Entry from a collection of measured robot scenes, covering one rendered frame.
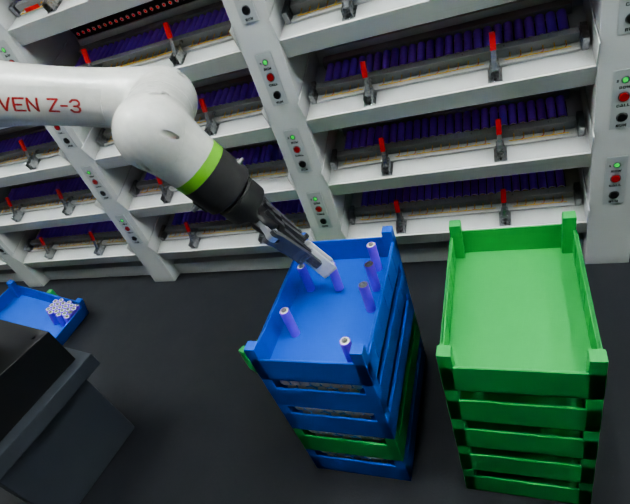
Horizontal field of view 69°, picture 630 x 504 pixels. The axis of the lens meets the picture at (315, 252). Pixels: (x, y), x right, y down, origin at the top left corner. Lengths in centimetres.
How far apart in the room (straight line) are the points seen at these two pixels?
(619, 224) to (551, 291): 49
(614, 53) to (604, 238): 45
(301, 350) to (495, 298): 34
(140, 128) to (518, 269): 64
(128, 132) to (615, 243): 110
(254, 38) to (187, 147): 50
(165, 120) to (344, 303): 45
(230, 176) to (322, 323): 32
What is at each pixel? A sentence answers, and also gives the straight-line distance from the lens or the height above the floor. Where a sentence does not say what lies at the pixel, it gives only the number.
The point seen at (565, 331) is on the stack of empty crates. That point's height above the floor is 32.
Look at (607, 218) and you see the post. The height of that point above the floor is 14.
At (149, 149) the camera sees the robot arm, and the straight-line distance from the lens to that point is 65.
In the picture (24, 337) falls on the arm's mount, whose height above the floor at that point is 38.
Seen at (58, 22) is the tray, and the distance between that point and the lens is 139.
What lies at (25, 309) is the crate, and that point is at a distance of 200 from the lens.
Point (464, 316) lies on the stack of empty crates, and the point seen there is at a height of 32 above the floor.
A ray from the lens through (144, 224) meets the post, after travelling 166.
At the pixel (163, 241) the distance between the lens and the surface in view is 171.
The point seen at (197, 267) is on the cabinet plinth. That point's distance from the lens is 171.
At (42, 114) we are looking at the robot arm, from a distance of 83.
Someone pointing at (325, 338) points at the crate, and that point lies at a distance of 82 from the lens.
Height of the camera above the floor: 92
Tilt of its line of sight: 36 degrees down
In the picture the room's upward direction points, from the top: 22 degrees counter-clockwise
